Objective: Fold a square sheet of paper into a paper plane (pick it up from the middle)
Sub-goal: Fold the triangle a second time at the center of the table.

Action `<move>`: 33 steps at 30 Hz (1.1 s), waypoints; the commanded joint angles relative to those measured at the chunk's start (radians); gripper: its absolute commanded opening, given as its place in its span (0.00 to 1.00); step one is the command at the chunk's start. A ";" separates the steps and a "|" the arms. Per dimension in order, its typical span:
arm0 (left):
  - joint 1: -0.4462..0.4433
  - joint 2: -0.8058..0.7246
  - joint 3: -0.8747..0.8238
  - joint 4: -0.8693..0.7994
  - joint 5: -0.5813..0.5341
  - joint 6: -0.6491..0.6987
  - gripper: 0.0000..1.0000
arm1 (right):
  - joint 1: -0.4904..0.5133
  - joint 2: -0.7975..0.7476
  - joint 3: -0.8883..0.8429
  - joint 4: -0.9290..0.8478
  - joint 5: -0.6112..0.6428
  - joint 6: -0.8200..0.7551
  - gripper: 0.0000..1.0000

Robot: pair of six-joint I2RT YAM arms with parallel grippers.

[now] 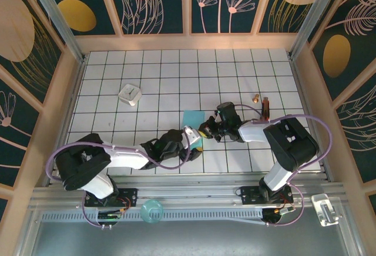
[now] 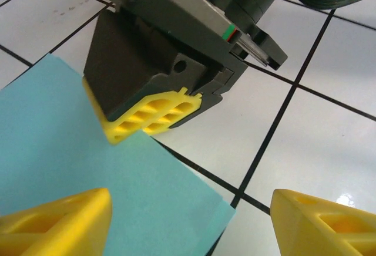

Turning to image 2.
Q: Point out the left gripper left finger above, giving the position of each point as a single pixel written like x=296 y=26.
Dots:
x=53 y=229

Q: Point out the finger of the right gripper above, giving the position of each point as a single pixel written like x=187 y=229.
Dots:
x=126 y=68
x=217 y=91

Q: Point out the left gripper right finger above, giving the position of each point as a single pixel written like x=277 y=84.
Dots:
x=323 y=229

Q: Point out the light blue cloth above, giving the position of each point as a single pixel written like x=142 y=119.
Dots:
x=58 y=135

